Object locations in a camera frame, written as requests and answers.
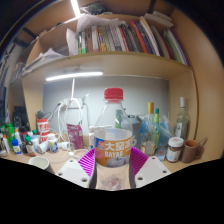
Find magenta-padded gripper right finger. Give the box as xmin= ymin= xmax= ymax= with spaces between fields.
xmin=129 ymin=146 xmax=172 ymax=188

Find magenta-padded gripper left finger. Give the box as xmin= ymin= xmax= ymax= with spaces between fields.
xmin=55 ymin=148 xmax=98 ymax=188

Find clear red-capped drink bottle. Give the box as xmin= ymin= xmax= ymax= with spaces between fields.
xmin=93 ymin=87 xmax=134 ymax=191

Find magenta pouch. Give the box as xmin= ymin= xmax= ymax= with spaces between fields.
xmin=66 ymin=123 xmax=85 ymax=151

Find grey tumbler bottle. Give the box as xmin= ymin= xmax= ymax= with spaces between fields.
xmin=128 ymin=114 xmax=143 ymax=148

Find yellow-capped clear bottle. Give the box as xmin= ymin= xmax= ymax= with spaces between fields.
xmin=141 ymin=101 xmax=158 ymax=156

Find green-capped slim bottle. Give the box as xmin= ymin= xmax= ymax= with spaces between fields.
xmin=153 ymin=108 xmax=161 ymax=153

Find blue plastic bag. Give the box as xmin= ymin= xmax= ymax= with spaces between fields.
xmin=159 ymin=114 xmax=175 ymax=148

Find brown mug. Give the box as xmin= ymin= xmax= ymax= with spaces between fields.
xmin=180 ymin=139 xmax=208 ymax=164

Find red and white can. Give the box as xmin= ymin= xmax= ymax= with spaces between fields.
xmin=36 ymin=118 xmax=51 ymax=145

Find clear glass bottle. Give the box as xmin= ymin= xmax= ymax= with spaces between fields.
xmin=174 ymin=96 xmax=191 ymax=141

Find green translucent bottle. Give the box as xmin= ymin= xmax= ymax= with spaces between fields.
xmin=4 ymin=123 xmax=15 ymax=150

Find under-shelf light strip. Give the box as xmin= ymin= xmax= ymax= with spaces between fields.
xmin=45 ymin=71 xmax=105 ymax=82

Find ceiling tube light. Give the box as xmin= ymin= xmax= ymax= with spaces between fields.
xmin=70 ymin=0 xmax=82 ymax=18

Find white wall power strip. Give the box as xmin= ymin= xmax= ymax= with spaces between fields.
xmin=61 ymin=98 xmax=85 ymax=110

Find white cable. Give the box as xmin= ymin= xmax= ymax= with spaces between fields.
xmin=55 ymin=78 xmax=85 ymax=142

